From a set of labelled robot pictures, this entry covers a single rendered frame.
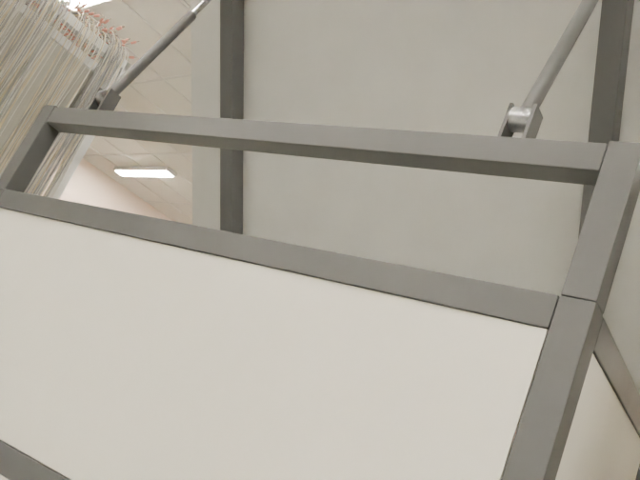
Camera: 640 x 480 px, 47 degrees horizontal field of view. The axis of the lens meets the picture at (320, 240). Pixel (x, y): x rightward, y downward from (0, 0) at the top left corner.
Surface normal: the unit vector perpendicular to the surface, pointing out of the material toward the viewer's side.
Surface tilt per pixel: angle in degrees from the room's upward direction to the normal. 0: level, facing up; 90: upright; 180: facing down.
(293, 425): 90
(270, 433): 90
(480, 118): 127
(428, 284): 90
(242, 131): 90
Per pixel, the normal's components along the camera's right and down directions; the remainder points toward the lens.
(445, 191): -0.61, 0.15
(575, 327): -0.47, -0.47
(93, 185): 0.71, 0.07
